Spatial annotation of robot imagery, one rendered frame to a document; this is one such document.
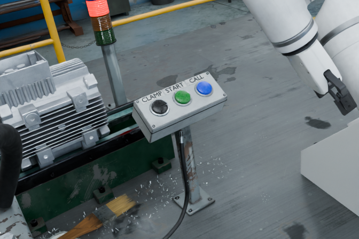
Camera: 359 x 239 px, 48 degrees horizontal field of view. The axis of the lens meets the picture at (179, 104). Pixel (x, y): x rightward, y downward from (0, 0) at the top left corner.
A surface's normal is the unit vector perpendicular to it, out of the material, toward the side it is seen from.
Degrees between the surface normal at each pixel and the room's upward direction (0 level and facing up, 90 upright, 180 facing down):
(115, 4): 90
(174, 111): 32
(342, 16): 54
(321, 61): 80
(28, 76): 90
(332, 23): 66
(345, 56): 75
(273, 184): 0
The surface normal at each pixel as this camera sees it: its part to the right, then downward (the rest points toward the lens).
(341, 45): -0.71, 0.13
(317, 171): -0.89, 0.32
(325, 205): -0.14, -0.87
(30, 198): 0.54, 0.32
